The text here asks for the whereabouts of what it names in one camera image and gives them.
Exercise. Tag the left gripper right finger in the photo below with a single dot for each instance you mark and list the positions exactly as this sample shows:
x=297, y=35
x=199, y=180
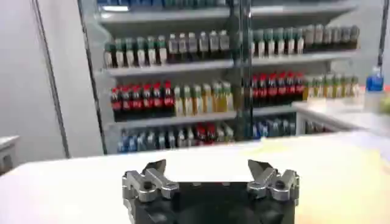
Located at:
x=271, y=182

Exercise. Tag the clear water bottle blue label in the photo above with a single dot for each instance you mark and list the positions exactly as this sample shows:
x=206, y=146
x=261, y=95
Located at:
x=374, y=88

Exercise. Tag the shelf rack with drink bottles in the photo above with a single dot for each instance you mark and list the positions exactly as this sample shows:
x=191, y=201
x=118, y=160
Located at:
x=213, y=76

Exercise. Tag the green crumpled cloth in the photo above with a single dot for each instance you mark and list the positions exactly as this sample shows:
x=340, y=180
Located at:
x=385, y=105

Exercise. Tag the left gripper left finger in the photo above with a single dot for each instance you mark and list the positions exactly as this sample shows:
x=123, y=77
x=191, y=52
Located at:
x=152, y=182

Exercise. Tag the white side table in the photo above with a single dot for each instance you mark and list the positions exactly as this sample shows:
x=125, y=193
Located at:
x=341, y=115

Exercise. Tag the small grey metal table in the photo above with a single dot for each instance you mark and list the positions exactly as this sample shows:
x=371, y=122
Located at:
x=6, y=149

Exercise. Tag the pale yellow cloth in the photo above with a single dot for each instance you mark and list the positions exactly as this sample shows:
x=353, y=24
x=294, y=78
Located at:
x=335, y=182

